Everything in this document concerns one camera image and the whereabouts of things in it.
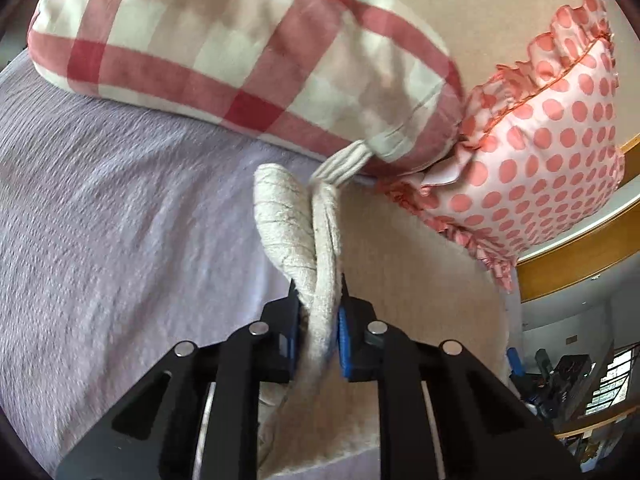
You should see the beige cable-knit sweater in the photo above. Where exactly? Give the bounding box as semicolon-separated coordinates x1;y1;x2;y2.
254;145;508;479

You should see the lilac textured bedspread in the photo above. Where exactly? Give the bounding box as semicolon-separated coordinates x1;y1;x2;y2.
1;53;317;472

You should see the pink polka dot ruffled pillow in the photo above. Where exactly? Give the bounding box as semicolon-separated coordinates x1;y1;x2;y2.
379;0;625;289

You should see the red white checked pillow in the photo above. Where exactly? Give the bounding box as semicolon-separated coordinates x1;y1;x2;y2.
27;0;462;176

